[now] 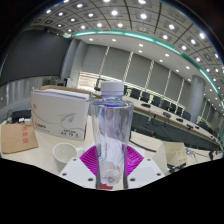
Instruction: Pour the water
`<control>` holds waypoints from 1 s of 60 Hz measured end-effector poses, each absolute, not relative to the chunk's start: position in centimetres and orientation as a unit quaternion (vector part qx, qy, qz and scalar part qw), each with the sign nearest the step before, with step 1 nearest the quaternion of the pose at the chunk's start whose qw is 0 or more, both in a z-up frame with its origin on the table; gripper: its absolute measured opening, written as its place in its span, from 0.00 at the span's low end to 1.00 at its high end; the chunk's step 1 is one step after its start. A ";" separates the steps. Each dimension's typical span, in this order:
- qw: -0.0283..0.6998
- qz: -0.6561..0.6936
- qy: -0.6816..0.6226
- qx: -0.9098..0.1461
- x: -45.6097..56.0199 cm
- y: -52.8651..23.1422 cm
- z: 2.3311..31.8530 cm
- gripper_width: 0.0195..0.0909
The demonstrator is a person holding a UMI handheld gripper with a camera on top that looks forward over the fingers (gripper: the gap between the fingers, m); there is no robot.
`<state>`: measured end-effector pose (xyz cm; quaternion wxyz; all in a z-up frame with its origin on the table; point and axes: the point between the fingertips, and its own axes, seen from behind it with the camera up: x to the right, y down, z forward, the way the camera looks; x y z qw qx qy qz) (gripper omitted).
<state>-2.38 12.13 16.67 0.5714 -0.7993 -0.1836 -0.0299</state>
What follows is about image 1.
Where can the black power strip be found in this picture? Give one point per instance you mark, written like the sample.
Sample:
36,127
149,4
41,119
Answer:
20,116

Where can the black marker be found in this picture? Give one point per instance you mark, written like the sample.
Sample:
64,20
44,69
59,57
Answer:
176,167

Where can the clear plastic water bottle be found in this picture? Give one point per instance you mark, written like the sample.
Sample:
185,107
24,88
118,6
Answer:
111,133

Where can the beige open organizer box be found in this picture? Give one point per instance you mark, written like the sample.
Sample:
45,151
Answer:
170,153

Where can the white ceramic mug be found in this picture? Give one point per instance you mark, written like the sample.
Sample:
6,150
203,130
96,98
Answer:
65,154

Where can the long curved conference desk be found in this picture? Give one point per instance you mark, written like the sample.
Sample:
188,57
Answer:
166,128

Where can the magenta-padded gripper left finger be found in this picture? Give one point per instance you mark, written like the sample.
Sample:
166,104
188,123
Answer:
89,161

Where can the row of black office chairs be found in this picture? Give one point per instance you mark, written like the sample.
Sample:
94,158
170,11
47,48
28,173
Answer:
156,101

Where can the round ceiling lights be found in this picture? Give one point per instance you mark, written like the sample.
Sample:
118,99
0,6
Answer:
114,12

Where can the white copy paper box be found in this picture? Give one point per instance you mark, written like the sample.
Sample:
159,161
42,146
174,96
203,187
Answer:
56,115

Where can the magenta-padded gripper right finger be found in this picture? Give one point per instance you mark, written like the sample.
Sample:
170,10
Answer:
135,161

